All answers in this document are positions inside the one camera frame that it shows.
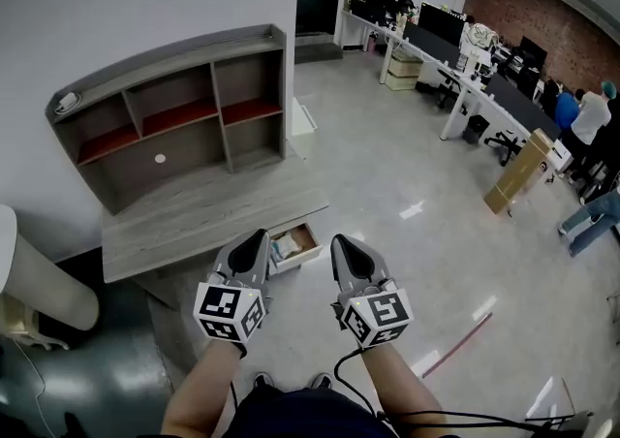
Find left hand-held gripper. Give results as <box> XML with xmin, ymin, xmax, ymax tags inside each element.
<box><xmin>193</xmin><ymin>228</ymin><xmax>272</xmax><ymax>360</ymax></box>

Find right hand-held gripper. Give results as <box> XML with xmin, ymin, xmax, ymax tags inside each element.
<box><xmin>329</xmin><ymin>233</ymin><xmax>415</xmax><ymax>351</ymax></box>

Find white item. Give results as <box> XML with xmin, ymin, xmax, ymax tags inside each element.
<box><xmin>271</xmin><ymin>231</ymin><xmax>304</xmax><ymax>259</ymax></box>

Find light wooden drawer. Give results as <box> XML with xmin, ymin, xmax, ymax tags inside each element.
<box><xmin>267</xmin><ymin>222</ymin><xmax>324</xmax><ymax>276</ymax></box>

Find person's left forearm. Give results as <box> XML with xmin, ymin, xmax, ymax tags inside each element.
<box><xmin>161</xmin><ymin>341</ymin><xmax>243</xmax><ymax>438</ymax></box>

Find person's right forearm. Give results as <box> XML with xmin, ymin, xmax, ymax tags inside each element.
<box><xmin>360</xmin><ymin>343</ymin><xmax>450</xmax><ymax>438</ymax></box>

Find grey wooden desk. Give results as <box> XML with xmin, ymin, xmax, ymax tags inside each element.
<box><xmin>101</xmin><ymin>186</ymin><xmax>331</xmax><ymax>311</ymax></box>

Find person's dark shorts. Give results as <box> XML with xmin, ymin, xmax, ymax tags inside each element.
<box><xmin>231</xmin><ymin>385</ymin><xmax>399</xmax><ymax>438</ymax></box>

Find grey wooden shelf hutch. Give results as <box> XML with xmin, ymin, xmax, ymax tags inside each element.
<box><xmin>45</xmin><ymin>23</ymin><xmax>288</xmax><ymax>217</ymax></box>

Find beige cylindrical cushion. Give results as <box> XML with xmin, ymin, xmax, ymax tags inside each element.
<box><xmin>0</xmin><ymin>204</ymin><xmax>101</xmax><ymax>332</ymax></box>

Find long brown cardboard box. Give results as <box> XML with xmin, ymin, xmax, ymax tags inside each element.
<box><xmin>483</xmin><ymin>128</ymin><xmax>554</xmax><ymax>215</ymax></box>

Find black waste bin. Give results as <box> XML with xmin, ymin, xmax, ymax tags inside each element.
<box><xmin>462</xmin><ymin>113</ymin><xmax>491</xmax><ymax>145</ymax></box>

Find black office chair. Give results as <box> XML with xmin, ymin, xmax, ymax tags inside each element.
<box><xmin>483</xmin><ymin>129</ymin><xmax>528</xmax><ymax>167</ymax></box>
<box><xmin>436</xmin><ymin>68</ymin><xmax>467</xmax><ymax>110</ymax></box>

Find long white office desk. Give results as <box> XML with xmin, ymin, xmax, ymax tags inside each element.
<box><xmin>340</xmin><ymin>8</ymin><xmax>563</xmax><ymax>142</ymax></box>

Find stacked cardboard boxes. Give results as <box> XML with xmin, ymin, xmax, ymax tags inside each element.
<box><xmin>384</xmin><ymin>51</ymin><xmax>423</xmax><ymax>92</ymax></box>

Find black desk divider panel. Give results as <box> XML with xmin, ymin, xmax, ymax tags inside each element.
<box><xmin>484</xmin><ymin>73</ymin><xmax>562</xmax><ymax>142</ymax></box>
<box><xmin>402</xmin><ymin>19</ymin><xmax>461</xmax><ymax>67</ymax></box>

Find white power adapter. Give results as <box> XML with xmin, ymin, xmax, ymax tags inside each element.
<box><xmin>53</xmin><ymin>92</ymin><xmax>83</xmax><ymax>115</ymax></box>

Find black computer monitor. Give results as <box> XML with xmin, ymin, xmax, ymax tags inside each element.
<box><xmin>364</xmin><ymin>0</ymin><xmax>399</xmax><ymax>24</ymax></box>
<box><xmin>518</xmin><ymin>35</ymin><xmax>549</xmax><ymax>72</ymax></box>
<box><xmin>418</xmin><ymin>1</ymin><xmax>467</xmax><ymax>47</ymax></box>

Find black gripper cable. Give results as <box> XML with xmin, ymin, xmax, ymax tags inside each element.
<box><xmin>333</xmin><ymin>347</ymin><xmax>548</xmax><ymax>432</ymax></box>

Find thin white cable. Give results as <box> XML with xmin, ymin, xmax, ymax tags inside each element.
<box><xmin>8</xmin><ymin>332</ymin><xmax>50</xmax><ymax>438</ymax></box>

